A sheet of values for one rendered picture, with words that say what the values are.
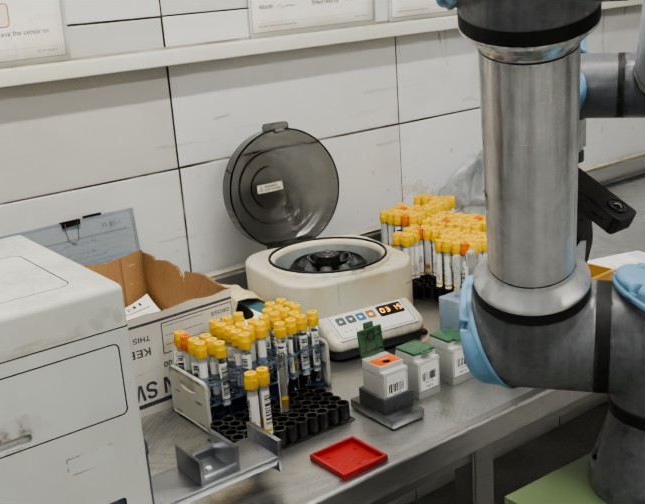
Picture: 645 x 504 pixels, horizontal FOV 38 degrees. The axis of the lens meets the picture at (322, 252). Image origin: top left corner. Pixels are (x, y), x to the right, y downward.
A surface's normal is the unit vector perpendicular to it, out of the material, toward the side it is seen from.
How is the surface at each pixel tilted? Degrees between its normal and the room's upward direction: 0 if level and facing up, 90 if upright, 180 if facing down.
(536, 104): 110
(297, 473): 0
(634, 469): 70
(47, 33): 94
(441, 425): 0
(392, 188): 90
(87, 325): 89
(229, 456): 89
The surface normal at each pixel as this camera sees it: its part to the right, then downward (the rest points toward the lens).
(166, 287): -0.79, 0.19
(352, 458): -0.07, -0.96
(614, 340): -0.29, -0.03
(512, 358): -0.36, 0.50
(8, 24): 0.62, 0.26
